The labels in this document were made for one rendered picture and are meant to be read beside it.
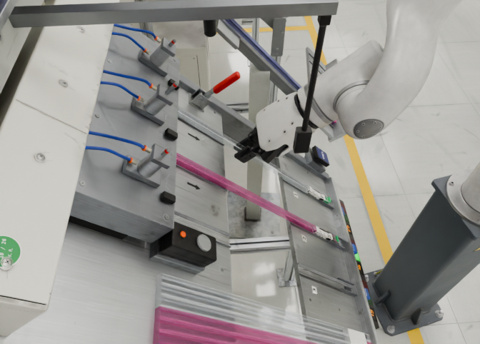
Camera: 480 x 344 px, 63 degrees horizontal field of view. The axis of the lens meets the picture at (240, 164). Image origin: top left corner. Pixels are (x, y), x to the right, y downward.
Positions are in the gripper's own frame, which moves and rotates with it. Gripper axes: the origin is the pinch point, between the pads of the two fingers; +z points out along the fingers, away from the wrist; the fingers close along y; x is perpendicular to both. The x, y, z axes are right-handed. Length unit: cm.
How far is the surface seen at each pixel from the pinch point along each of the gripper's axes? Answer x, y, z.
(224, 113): -4.7, -8.0, 0.9
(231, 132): 0.5, -8.0, 3.7
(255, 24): 63, -155, 30
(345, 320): 25.5, 29.3, -0.4
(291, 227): 12.9, 12.9, 0.2
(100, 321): -25.7, 38.2, 2.4
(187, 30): 14, -98, 34
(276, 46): 36, -81, 6
